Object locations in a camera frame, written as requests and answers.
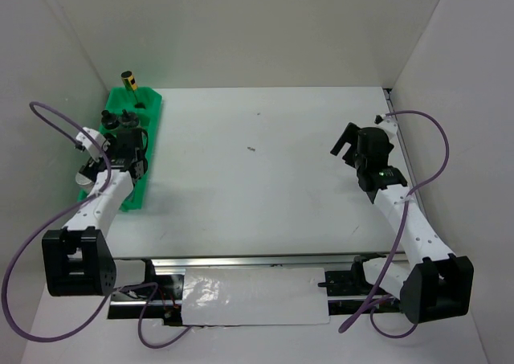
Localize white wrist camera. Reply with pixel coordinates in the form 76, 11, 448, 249
374, 114, 398, 140
75, 127, 108, 162

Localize aluminium rail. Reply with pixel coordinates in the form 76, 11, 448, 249
117, 253, 372, 269

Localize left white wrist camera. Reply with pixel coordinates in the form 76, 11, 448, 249
75, 127, 108, 162

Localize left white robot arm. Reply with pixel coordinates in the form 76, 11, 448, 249
42, 127, 149, 297

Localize green plastic compartment tray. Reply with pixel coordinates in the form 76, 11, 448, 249
99, 87, 162, 212

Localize yellow label pepper bottle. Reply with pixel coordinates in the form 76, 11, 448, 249
120, 70, 146, 109

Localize silver lid salt jar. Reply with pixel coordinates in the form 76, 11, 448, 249
75, 164, 98, 190

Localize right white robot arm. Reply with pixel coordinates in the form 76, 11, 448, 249
330, 121, 474, 324

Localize white plastic sheet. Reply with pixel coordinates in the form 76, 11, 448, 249
181, 267, 330, 326

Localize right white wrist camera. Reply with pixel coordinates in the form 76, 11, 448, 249
374, 114, 398, 140

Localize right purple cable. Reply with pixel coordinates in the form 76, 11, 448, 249
337, 109, 450, 337

